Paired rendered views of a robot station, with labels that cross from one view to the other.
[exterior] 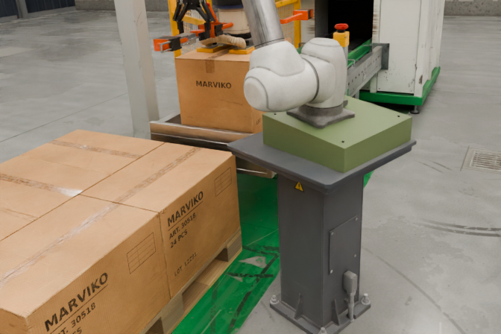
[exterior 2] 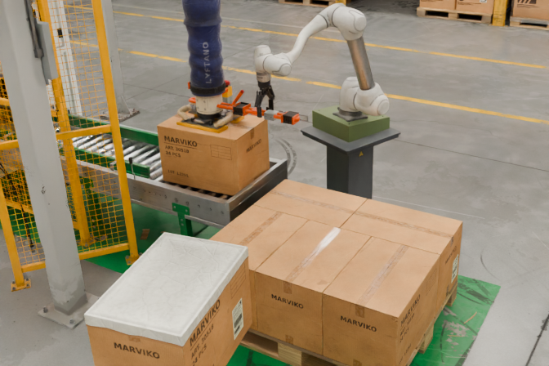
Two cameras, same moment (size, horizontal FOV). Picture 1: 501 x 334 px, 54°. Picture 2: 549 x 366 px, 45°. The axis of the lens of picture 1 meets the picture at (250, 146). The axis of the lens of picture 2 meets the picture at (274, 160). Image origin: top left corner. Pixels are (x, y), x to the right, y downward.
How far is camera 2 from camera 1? 456 cm
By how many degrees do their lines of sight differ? 77
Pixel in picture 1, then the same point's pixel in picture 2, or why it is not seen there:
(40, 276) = (432, 223)
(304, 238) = (363, 180)
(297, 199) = (359, 162)
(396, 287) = not seen: hidden behind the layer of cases
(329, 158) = (383, 125)
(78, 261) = (418, 215)
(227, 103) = (259, 154)
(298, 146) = (368, 130)
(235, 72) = (262, 129)
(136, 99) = (64, 247)
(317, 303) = not seen: hidden behind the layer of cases
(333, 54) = not seen: hidden behind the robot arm
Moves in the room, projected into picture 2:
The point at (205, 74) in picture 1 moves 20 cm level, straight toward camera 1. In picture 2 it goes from (250, 140) to (282, 139)
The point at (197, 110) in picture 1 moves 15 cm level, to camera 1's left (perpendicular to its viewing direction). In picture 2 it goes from (247, 171) to (244, 182)
